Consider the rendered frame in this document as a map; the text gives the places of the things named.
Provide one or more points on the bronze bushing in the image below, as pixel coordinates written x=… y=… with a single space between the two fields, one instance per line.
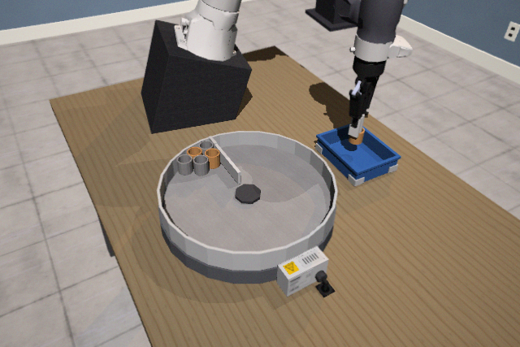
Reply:
x=357 y=141
x=194 y=151
x=214 y=158

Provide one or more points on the grey metal bushing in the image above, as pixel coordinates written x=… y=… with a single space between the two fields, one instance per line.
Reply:
x=185 y=164
x=201 y=165
x=205 y=145

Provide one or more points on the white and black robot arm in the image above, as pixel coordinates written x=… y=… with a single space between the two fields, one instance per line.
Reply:
x=212 y=35

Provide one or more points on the blue plastic crate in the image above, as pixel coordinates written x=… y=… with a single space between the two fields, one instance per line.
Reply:
x=358 y=163

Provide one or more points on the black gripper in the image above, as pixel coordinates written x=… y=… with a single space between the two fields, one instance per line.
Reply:
x=366 y=72

